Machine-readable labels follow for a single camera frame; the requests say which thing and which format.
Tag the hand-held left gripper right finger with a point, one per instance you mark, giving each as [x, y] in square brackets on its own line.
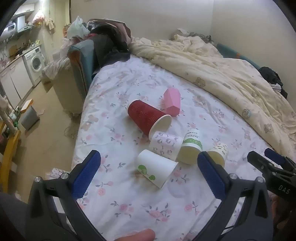
[211, 176]

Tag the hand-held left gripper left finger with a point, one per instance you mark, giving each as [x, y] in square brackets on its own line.
[86, 173]

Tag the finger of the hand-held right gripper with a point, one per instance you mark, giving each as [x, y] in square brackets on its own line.
[275, 156]
[261, 161]

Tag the white speckled paper cup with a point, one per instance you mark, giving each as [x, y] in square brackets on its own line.
[219, 153]

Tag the green label paper cup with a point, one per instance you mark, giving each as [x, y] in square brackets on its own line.
[190, 148]

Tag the white animal print paper cup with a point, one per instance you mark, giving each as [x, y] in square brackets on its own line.
[165, 144]

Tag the white green leaf paper cup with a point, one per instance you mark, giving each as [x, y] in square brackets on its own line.
[155, 168]

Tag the red ribbed paper cup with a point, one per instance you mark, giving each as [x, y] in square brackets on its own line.
[148, 117]

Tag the pink faceted cup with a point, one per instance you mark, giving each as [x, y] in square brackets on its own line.
[172, 102]

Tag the person's right hand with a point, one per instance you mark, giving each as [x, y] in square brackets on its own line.
[276, 210]

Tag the person's left hand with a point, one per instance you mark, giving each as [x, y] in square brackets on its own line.
[136, 236]

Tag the floral patterned box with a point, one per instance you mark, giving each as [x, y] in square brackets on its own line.
[57, 172]

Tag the striped cloth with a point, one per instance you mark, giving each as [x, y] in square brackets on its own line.
[276, 87]

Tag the grey trash bin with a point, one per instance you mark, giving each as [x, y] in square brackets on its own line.
[29, 117]

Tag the black garment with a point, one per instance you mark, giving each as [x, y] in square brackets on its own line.
[271, 75]

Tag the yellow wooden chair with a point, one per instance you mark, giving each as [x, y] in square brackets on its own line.
[9, 148]

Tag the cardboard box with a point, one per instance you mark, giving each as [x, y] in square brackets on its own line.
[26, 105]

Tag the cream bear print duvet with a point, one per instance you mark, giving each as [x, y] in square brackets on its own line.
[226, 76]

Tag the beige cloth covered seat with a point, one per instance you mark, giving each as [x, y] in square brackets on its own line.
[63, 83]

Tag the floral bed sheet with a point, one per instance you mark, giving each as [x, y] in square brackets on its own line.
[129, 88]

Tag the teal headboard cushion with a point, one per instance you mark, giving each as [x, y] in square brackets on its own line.
[235, 54]

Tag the teal armchair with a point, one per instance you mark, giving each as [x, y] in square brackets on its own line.
[82, 62]

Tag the white kitchen cabinet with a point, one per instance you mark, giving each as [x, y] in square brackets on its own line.
[12, 81]

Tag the white washing machine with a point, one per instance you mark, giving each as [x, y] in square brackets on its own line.
[34, 61]

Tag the dark clothing pile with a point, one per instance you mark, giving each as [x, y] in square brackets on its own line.
[108, 46]

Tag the white plastic bag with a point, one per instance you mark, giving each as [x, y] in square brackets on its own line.
[77, 29]

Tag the pink hanging bag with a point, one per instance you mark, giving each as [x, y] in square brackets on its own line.
[38, 18]

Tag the range hood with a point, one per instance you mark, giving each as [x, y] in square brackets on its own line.
[19, 24]

